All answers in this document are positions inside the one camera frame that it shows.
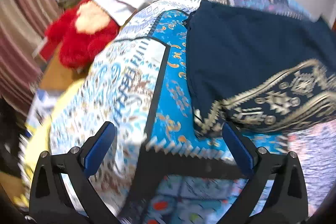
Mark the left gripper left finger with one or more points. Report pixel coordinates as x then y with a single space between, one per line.
49 198

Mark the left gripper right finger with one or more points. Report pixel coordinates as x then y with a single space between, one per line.
275 191

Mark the navy patterned garment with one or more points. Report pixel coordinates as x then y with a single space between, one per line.
261 71

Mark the blue patchwork bedspread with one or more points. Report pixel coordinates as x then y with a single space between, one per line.
157 170

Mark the red plush toy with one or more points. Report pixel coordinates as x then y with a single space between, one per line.
81 32

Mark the striped maroon curtain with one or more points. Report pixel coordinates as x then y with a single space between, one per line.
23 24

